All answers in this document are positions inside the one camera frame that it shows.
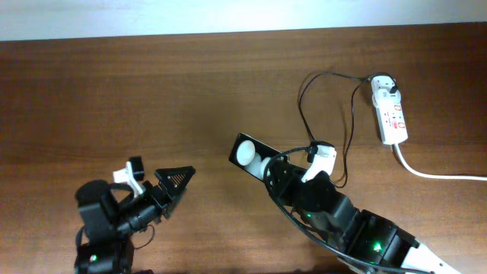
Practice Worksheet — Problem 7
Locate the black Galaxy smartphone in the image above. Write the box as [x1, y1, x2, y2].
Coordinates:
[228, 132, 280, 181]

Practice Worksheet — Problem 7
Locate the black USB charging cable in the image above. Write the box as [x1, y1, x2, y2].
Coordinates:
[298, 71, 399, 190]

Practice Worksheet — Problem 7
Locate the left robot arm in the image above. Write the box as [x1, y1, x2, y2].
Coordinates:
[74, 166, 196, 273]

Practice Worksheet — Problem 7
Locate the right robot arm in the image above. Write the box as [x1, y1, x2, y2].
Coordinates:
[262, 156, 456, 274]

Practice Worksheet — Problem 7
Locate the white USB charger plug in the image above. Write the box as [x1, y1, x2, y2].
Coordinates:
[371, 76, 401, 108]

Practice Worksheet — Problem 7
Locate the white power strip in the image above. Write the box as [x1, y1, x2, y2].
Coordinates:
[372, 89, 408, 145]

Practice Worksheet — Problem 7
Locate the black right camera cable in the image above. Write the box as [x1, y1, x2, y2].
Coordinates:
[263, 146, 431, 274]

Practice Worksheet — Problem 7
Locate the white power strip cord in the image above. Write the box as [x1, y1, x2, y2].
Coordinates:
[391, 143, 487, 182]

